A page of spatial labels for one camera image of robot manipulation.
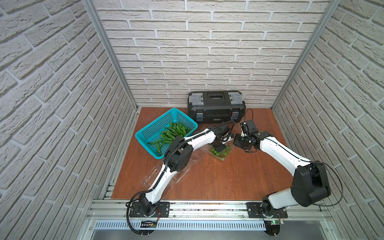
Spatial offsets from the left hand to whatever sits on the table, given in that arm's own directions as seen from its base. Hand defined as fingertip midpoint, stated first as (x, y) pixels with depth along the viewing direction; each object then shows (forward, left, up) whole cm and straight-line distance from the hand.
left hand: (222, 146), depth 96 cm
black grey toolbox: (+23, +4, +15) cm, 27 cm away
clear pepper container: (-6, +1, +1) cm, 6 cm away
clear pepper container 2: (-5, +17, -1) cm, 18 cm away
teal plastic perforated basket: (+8, +43, -1) cm, 44 cm away
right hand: (-2, -7, +9) cm, 11 cm away
